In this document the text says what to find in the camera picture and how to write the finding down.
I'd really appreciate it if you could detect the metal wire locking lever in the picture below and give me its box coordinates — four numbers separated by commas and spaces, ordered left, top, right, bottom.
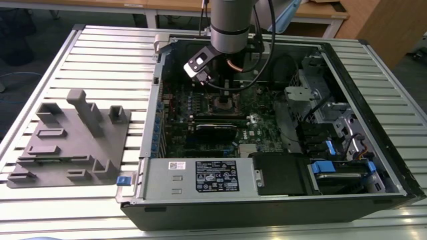
199, 80, 212, 99

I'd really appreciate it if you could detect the silver CPU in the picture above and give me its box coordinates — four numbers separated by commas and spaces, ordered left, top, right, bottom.
213, 96, 236, 112

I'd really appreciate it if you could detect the CPU socket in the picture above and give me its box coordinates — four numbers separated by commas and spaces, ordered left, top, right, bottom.
205, 92, 244, 116

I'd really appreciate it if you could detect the green motherboard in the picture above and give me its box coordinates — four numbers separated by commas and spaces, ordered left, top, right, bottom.
159, 74, 291, 159

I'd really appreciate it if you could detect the black graphics card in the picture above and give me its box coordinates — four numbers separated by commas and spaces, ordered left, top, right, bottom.
195, 123, 239, 148

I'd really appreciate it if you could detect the small silver heatsink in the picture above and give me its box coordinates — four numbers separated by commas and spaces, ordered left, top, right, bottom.
237, 143, 260, 153

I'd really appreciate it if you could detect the black drive bay block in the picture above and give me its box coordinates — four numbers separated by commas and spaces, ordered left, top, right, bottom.
295, 122, 340, 154

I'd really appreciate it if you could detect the black plastic shroud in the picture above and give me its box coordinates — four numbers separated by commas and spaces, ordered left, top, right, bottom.
251, 152, 316, 197

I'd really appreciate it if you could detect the silver power supply unit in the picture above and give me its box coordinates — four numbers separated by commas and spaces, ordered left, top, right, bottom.
132, 157, 264, 201

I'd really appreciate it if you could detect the hard disk in blue carrier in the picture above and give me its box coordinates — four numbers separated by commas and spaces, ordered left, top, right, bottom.
308, 159, 380, 195

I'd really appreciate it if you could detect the wooden cabinet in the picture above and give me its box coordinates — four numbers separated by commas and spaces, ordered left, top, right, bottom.
344, 0, 427, 70

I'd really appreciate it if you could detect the grey parts rack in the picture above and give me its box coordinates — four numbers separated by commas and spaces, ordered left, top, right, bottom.
5, 89, 133, 190

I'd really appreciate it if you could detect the black open PC case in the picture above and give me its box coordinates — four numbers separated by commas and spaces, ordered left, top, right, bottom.
115, 33, 427, 232

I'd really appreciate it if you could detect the copper cable sleeve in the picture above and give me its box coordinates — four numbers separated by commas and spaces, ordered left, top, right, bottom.
224, 58, 244, 74

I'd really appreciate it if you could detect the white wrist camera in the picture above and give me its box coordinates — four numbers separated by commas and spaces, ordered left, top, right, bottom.
183, 46, 215, 82

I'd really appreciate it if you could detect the thick black cable loop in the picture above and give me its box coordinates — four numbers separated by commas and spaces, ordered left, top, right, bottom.
268, 53, 300, 88

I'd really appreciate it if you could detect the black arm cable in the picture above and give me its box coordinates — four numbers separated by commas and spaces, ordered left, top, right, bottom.
203, 0, 277, 91

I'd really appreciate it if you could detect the grey metal bracket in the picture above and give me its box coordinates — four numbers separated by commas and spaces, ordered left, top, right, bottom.
284, 85, 320, 109

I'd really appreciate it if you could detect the black power cable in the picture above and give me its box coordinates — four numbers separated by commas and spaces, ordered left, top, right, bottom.
303, 93, 329, 126

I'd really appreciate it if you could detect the wooden desk white frame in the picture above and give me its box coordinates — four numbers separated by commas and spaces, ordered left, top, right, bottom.
0, 0, 157, 29
145, 0, 351, 39

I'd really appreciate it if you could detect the coloured wire bundle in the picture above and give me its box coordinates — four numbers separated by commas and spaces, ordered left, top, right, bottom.
353, 147, 373, 161

